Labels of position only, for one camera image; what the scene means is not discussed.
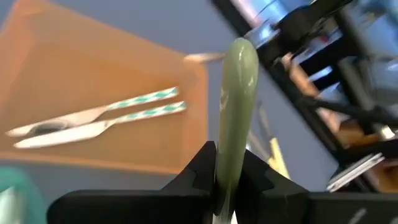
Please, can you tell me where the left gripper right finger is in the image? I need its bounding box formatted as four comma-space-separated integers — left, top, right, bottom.
234, 148, 398, 224

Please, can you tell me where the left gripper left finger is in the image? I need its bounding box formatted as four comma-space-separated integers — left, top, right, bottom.
46, 140, 217, 224

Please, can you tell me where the checkered handled table knife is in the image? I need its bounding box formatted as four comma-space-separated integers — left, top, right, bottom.
4, 86, 180, 138
12, 100, 188, 149

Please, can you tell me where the teal green plastic bin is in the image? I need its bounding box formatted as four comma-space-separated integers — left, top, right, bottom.
0, 166, 47, 224

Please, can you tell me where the orange plastic bin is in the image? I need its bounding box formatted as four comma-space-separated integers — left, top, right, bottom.
0, 0, 209, 175

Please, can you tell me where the yellow handled table knife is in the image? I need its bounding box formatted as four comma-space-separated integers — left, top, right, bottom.
256, 104, 292, 180

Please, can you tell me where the silver metal bracket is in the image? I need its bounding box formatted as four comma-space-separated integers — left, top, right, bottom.
325, 152, 386, 193

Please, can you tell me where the black aluminium table frame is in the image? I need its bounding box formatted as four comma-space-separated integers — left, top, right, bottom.
210, 0, 398, 194

